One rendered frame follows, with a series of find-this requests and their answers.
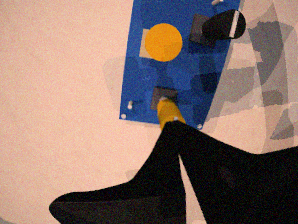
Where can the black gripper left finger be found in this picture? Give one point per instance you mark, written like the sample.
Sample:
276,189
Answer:
156,195

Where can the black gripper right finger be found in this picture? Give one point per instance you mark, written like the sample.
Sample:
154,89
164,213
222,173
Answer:
230,183

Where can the blue circuit board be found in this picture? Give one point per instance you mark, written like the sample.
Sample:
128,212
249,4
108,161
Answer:
174,59

